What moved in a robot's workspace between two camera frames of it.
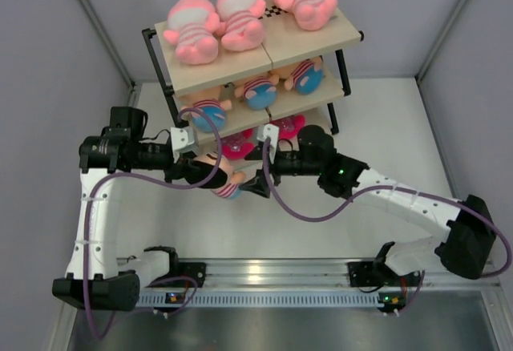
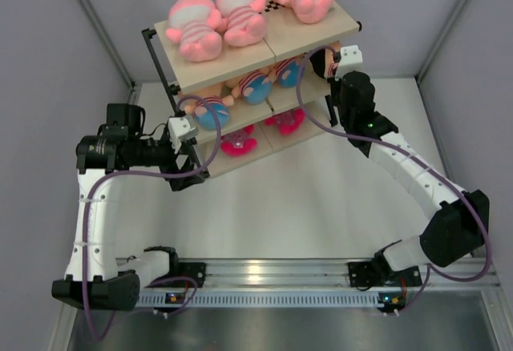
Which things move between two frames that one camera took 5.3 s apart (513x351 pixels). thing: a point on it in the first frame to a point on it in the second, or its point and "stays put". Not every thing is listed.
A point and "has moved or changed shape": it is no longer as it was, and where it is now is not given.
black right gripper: [257, 185] to [334, 84]
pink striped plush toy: [192, 22] stays put
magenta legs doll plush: [238, 145] stays put
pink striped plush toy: [239, 7] stays put
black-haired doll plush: [213, 171] to [325, 62]
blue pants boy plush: [260, 92] has moved or changed shape
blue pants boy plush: [306, 77] has moved or changed shape
